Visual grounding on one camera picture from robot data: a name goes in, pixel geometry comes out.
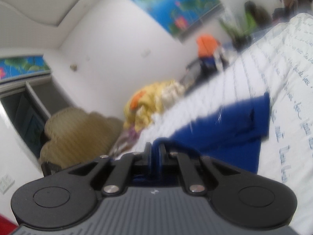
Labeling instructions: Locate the blue knit sweater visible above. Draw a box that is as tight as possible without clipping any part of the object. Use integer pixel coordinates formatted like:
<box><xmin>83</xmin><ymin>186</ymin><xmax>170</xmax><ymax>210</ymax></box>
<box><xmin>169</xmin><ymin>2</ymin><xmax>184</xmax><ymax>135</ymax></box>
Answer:
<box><xmin>148</xmin><ymin>92</ymin><xmax>270</xmax><ymax>174</ymax></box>

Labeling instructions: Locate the dark clothes pile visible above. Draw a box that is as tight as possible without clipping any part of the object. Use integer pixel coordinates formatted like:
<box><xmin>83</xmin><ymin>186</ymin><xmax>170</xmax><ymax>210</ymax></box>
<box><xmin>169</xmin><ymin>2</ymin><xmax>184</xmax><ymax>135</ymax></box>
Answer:
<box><xmin>179</xmin><ymin>55</ymin><xmax>230</xmax><ymax>90</ymax></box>

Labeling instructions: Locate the olive striped headboard cushion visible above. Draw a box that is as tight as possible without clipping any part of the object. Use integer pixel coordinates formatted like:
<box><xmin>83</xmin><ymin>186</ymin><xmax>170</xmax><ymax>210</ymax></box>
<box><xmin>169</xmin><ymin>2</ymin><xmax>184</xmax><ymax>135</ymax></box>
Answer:
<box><xmin>39</xmin><ymin>107</ymin><xmax>123</xmax><ymax>169</ymax></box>

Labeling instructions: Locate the yellow orange crumpled quilt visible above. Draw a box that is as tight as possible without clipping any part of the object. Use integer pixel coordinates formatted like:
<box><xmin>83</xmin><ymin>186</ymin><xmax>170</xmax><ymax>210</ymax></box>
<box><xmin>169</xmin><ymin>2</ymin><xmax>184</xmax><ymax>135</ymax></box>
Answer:
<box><xmin>124</xmin><ymin>80</ymin><xmax>186</xmax><ymax>132</ymax></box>

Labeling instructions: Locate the white script-printed bed sheet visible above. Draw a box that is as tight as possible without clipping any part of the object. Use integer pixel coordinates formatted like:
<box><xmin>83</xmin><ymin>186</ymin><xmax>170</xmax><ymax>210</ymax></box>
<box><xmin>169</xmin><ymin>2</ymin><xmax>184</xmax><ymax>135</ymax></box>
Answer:
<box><xmin>107</xmin><ymin>13</ymin><xmax>313</xmax><ymax>235</ymax></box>

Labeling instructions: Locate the orange garment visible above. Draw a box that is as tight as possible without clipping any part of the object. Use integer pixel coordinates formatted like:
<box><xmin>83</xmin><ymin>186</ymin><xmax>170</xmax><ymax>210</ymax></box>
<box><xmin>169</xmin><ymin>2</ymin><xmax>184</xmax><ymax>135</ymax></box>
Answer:
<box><xmin>196</xmin><ymin>34</ymin><xmax>220</xmax><ymax>58</ymax></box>

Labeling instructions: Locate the green and dark bag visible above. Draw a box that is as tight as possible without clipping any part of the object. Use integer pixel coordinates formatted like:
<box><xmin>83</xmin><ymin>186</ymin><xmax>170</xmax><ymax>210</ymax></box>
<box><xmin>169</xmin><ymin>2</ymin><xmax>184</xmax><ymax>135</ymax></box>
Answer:
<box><xmin>219</xmin><ymin>1</ymin><xmax>272</xmax><ymax>52</ymax></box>

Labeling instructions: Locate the blue lotus flower poster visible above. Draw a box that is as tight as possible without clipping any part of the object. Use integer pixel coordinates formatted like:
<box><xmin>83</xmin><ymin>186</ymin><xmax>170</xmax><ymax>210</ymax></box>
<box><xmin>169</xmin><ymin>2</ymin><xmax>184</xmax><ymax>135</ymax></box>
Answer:
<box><xmin>131</xmin><ymin>0</ymin><xmax>222</xmax><ymax>37</ymax></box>

